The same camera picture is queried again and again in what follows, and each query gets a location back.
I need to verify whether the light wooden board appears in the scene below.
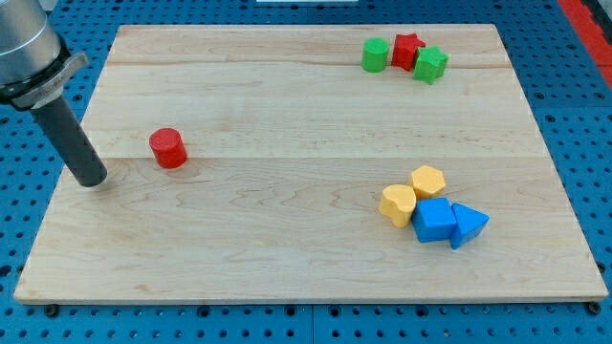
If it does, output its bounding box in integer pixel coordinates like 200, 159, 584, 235
14, 24, 608, 305

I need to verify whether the yellow heart block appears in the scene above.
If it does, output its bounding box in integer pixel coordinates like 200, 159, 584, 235
379, 184, 417, 227

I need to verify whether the red tape strip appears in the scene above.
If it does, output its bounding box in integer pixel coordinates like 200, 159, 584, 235
557, 0, 611, 87

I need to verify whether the green cylinder block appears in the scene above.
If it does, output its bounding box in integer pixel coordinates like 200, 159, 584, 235
361, 37, 390, 73

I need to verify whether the red star block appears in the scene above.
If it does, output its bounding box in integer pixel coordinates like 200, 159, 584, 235
391, 33, 426, 72

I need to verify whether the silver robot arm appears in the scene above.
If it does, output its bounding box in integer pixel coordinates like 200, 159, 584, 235
1, 0, 107, 187

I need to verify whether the blue triangle block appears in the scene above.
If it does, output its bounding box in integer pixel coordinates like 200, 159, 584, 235
449, 203, 490, 249

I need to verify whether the yellow hexagon block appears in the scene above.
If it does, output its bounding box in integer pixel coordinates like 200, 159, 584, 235
409, 165, 447, 200

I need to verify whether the red cylinder block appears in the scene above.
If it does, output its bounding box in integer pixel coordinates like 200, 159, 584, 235
148, 127, 187, 169

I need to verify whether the green star block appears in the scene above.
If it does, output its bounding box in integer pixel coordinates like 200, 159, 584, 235
413, 46, 448, 85

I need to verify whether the blue cube block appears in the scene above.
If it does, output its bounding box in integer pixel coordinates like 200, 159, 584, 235
411, 197, 457, 243

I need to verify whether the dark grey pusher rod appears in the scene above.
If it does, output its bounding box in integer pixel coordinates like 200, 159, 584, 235
31, 96, 107, 187

